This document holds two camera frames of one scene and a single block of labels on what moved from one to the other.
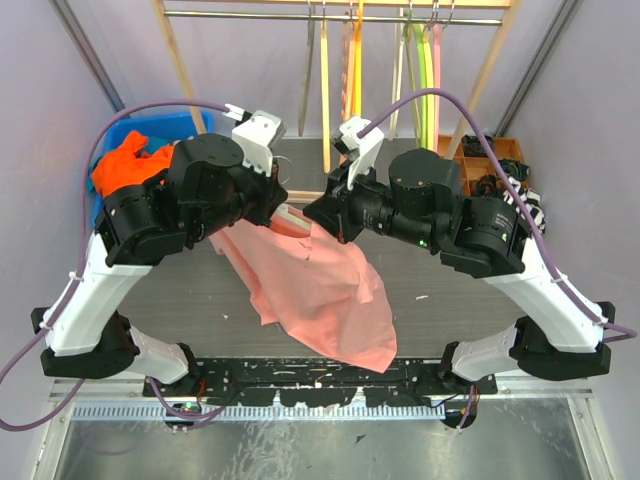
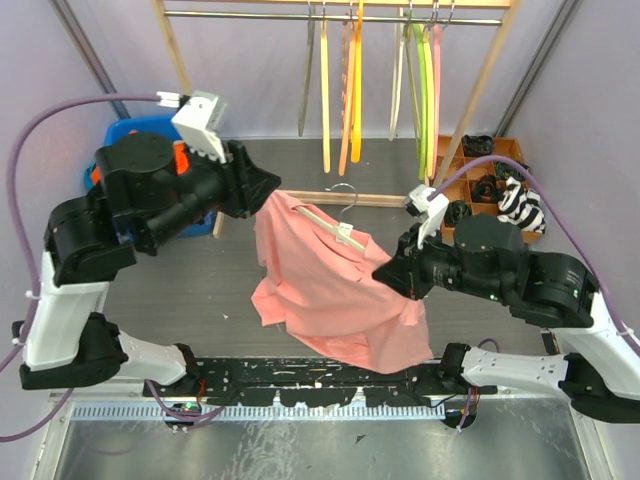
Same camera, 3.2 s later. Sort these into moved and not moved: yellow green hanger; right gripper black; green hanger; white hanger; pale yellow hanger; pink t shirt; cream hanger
Moved: right gripper black; cream hanger; pink t shirt
Not moved: green hanger; pale yellow hanger; yellow green hanger; white hanger
